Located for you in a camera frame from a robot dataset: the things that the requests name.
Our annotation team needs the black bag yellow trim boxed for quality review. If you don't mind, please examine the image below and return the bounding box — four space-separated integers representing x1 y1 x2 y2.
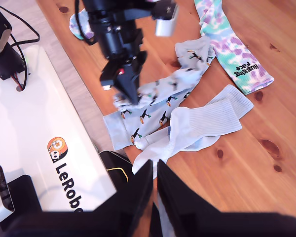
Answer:
98 150 134 185

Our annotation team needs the white exterior camera box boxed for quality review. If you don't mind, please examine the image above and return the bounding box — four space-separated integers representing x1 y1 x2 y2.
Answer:
0 164 16 225

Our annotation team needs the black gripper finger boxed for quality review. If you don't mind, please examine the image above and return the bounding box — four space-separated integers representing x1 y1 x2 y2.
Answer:
93 159 154 224
157 159 223 219

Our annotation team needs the plain light blue sock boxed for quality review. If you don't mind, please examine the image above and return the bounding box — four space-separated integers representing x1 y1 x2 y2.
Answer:
132 98 243 175
135 84 254 153

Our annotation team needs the black cable loop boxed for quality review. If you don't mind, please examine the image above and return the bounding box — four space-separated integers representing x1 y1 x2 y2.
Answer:
74 0 98 46

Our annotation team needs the black camera stand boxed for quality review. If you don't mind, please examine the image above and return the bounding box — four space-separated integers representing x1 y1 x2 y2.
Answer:
4 174 44 219

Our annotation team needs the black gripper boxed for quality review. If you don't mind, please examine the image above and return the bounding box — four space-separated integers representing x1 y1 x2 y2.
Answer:
98 27 148 105

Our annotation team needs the pastel tie-dye sock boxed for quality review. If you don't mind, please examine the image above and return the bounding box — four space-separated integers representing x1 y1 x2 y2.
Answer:
193 0 275 96
69 9 96 40

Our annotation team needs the thin black cable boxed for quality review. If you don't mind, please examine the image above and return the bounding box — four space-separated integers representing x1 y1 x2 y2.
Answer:
10 33 31 91
0 1 40 48

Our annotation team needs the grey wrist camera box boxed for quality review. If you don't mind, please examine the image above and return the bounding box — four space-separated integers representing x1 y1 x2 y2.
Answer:
151 0 180 38

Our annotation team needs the blue bird print sock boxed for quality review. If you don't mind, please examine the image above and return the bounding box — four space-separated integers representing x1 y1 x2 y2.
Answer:
103 88 195 152
112 36 216 111

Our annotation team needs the red wire bundle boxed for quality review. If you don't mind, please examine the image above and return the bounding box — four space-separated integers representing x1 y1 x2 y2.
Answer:
10 73 25 90

